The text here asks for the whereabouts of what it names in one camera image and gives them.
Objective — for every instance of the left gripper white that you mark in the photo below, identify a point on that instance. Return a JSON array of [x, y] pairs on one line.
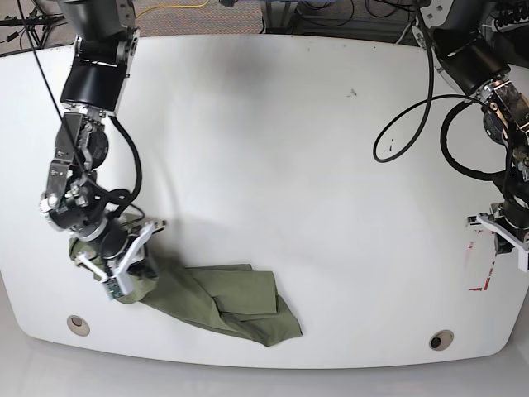
[[507, 236]]

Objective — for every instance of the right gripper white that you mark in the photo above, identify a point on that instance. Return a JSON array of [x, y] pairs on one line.
[[121, 250]]

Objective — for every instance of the olive green T-shirt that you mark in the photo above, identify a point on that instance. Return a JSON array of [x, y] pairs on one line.
[[233, 300]]

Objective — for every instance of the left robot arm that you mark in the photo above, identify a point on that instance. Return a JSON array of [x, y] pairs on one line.
[[453, 32]]

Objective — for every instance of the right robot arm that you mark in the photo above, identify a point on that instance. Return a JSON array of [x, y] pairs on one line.
[[73, 200]]

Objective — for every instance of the red tape rectangle marking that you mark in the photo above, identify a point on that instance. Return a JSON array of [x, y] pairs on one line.
[[479, 260]]

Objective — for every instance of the white power strip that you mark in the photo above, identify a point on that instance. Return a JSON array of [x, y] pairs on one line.
[[510, 19]]

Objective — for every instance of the black tripod stand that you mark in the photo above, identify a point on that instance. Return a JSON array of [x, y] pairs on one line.
[[39, 24]]

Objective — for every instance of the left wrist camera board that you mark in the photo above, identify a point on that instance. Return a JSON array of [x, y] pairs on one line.
[[522, 259]]

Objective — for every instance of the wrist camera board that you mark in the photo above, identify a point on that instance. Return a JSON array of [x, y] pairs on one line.
[[522, 259], [119, 289]]

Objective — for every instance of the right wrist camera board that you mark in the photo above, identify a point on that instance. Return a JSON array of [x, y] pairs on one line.
[[119, 289]]

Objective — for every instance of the left table cable grommet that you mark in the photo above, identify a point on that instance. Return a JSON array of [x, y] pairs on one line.
[[78, 326]]

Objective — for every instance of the table cable grommet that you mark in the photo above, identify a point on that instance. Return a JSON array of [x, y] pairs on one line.
[[78, 326], [441, 340]]

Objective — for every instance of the right table cable grommet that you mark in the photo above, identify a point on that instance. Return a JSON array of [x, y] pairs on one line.
[[441, 340]]

